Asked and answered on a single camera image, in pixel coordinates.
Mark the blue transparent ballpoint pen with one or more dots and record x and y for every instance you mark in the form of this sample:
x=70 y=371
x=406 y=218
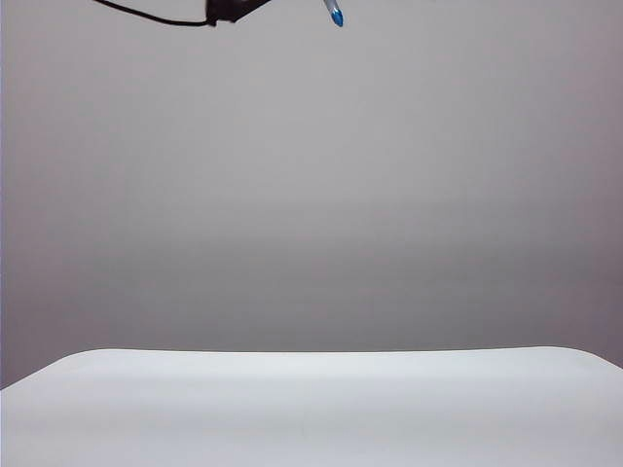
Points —
x=337 y=18

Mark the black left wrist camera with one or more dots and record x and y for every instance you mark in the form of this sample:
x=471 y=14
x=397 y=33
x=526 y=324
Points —
x=225 y=10

